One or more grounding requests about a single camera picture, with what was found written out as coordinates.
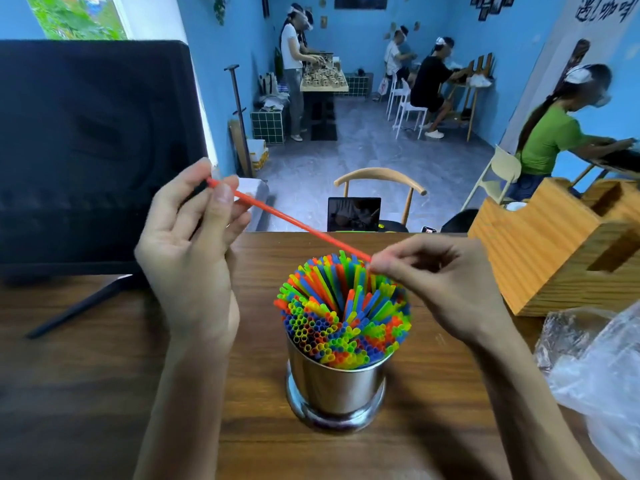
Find person's left forearm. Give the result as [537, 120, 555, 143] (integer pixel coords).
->
[132, 335, 242, 480]

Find black pole stand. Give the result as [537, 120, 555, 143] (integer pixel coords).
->
[223, 64, 257, 178]

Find white chair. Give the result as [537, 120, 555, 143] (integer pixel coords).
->
[385, 72, 407, 121]
[392, 77, 430, 141]

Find cream plastic chair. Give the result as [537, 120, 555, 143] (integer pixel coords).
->
[460, 144, 524, 213]

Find person's right hand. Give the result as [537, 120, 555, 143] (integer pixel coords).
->
[369, 234, 507, 346]

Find small black tablet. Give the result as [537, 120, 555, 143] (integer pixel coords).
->
[327, 197, 382, 233]

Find wooden board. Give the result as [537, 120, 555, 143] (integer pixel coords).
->
[228, 119, 254, 178]

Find white wall banner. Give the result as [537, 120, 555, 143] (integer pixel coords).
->
[499, 0, 640, 156]

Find clear plastic bag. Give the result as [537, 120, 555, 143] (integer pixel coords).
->
[532, 300, 640, 480]

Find wooden side desk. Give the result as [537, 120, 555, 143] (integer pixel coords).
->
[444, 52, 497, 143]

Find steel cup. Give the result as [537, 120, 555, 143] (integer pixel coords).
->
[284, 332, 394, 436]

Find black monitor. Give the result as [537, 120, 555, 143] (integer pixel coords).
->
[0, 40, 209, 281]

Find wooden table with items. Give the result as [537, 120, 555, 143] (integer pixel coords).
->
[299, 52, 350, 141]

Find person's right forearm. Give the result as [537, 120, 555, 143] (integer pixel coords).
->
[467, 315, 603, 480]

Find wooden armchair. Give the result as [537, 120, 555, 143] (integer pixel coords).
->
[333, 167, 429, 231]

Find white side table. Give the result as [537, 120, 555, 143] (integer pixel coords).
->
[234, 177, 271, 233]

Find white grid crate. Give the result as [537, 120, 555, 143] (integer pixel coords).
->
[250, 108, 287, 146]
[341, 72, 374, 98]

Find red drinking straw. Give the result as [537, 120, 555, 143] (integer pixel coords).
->
[206, 178, 374, 264]

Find wooden organiser box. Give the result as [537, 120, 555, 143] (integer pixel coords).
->
[467, 177, 640, 318]

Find white cardboard box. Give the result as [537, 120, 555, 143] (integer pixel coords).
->
[246, 139, 270, 171]

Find black round seat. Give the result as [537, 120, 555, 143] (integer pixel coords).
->
[439, 209, 480, 234]

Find bundle of colourful straws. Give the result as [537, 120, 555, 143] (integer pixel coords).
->
[273, 250, 413, 371]

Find person's left hand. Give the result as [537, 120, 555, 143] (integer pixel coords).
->
[134, 157, 253, 345]

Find black monitor stand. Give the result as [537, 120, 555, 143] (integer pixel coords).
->
[25, 274, 137, 340]

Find black wall picture frames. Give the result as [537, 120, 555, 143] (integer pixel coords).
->
[469, 0, 517, 22]

